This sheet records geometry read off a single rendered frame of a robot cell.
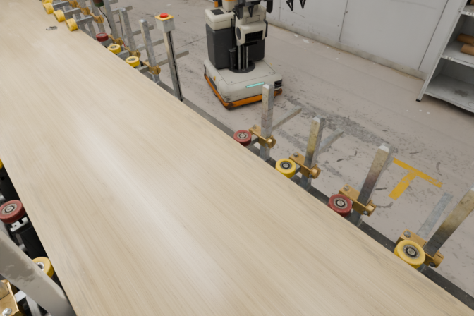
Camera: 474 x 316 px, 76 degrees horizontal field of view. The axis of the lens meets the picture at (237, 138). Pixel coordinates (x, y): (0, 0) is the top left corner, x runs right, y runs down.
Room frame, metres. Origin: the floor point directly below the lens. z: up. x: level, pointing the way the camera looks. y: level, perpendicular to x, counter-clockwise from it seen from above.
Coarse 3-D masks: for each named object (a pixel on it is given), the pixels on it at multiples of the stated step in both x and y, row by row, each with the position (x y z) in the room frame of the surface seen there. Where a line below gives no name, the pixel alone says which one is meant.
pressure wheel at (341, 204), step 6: (330, 198) 0.65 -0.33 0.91; (336, 198) 0.65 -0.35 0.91; (342, 198) 0.65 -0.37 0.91; (330, 204) 0.62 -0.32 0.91; (336, 204) 0.62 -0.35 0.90; (342, 204) 0.62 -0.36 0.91; (348, 204) 0.62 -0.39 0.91; (336, 210) 0.60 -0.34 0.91; (342, 210) 0.60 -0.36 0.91; (348, 210) 0.60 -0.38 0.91; (342, 216) 0.59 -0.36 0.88
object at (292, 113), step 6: (294, 108) 1.26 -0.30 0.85; (300, 108) 1.26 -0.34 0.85; (288, 114) 1.21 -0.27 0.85; (294, 114) 1.23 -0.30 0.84; (276, 120) 1.17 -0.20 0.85; (282, 120) 1.16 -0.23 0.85; (288, 120) 1.20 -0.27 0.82; (276, 126) 1.13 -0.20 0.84; (252, 138) 1.04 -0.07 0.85; (252, 144) 1.02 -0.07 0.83
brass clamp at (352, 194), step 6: (348, 186) 0.74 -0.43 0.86; (342, 192) 0.71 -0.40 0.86; (348, 192) 0.71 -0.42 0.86; (354, 192) 0.71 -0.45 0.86; (348, 198) 0.69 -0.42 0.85; (354, 198) 0.68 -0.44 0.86; (354, 204) 0.67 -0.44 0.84; (360, 204) 0.66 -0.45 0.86; (372, 204) 0.66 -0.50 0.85; (360, 210) 0.65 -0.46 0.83; (366, 210) 0.64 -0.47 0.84; (372, 210) 0.63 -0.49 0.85
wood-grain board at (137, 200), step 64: (0, 0) 3.01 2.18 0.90; (0, 64) 1.74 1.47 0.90; (64, 64) 1.72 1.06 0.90; (128, 64) 1.69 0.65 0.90; (0, 128) 1.11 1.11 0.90; (64, 128) 1.09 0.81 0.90; (128, 128) 1.08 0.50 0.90; (192, 128) 1.06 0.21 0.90; (64, 192) 0.72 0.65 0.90; (128, 192) 0.71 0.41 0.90; (192, 192) 0.70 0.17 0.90; (256, 192) 0.69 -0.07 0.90; (64, 256) 0.46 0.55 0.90; (128, 256) 0.46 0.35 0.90; (192, 256) 0.45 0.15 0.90; (256, 256) 0.44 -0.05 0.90; (320, 256) 0.44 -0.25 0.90; (384, 256) 0.43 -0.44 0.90
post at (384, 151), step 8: (384, 144) 0.68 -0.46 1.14; (384, 152) 0.66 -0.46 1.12; (376, 160) 0.67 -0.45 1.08; (384, 160) 0.65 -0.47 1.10; (376, 168) 0.66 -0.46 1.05; (384, 168) 0.67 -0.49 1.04; (368, 176) 0.67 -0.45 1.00; (376, 176) 0.65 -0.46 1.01; (368, 184) 0.66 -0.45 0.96; (376, 184) 0.66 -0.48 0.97; (360, 192) 0.67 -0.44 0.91; (368, 192) 0.65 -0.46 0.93; (360, 200) 0.66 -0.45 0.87; (368, 200) 0.65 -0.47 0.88; (352, 216) 0.67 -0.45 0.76; (360, 216) 0.65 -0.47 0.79
